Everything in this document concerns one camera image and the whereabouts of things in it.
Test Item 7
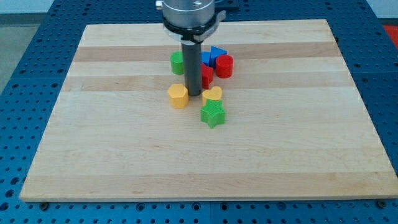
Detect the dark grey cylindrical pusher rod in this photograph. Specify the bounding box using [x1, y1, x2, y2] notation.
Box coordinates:
[182, 44, 202, 96]

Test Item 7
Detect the yellow heart block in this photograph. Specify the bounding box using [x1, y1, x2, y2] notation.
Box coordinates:
[201, 86, 223, 106]

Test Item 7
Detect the yellow hexagon block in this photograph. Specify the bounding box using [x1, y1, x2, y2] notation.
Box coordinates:
[167, 83, 189, 109]

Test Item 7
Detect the blue cube block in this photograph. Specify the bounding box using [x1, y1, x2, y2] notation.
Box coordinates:
[201, 51, 211, 67]

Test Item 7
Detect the green cylinder block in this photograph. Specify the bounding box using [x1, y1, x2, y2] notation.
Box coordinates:
[170, 51, 184, 75]

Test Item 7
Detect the blue triangle block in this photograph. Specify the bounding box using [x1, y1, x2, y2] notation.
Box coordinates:
[209, 45, 228, 68]

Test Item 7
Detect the red block behind rod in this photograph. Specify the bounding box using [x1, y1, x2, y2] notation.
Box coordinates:
[201, 63, 214, 89]

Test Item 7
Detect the red cylinder block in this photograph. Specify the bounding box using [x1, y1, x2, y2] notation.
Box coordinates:
[216, 55, 234, 78]

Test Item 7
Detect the green star block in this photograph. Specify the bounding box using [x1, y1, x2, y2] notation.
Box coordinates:
[200, 100, 226, 129]

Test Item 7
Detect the light wooden board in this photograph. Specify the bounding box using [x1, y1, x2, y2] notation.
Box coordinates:
[20, 19, 397, 202]

